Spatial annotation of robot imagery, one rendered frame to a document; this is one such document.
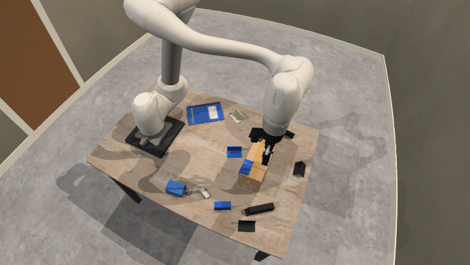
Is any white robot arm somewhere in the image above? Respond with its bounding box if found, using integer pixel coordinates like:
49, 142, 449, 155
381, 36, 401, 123
123, 0, 314, 147

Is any blue notebook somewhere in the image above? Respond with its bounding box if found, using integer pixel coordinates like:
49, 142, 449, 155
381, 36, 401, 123
187, 102, 224, 125

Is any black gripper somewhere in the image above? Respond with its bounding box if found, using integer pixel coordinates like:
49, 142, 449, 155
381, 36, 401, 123
262, 129, 283, 166

